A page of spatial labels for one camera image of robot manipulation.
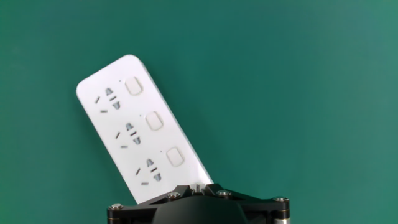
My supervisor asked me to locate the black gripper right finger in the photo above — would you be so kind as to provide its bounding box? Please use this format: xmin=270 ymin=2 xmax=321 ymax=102
xmin=198 ymin=182 xmax=291 ymax=224

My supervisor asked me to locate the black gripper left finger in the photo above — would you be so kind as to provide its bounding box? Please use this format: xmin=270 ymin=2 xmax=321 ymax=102
xmin=107 ymin=183 xmax=200 ymax=224

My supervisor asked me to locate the white four-outlet power strip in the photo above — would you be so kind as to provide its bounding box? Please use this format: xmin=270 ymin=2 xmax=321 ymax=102
xmin=75 ymin=54 xmax=215 ymax=205

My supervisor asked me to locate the green table mat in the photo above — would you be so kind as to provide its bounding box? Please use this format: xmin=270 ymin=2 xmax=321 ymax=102
xmin=0 ymin=0 xmax=398 ymax=224

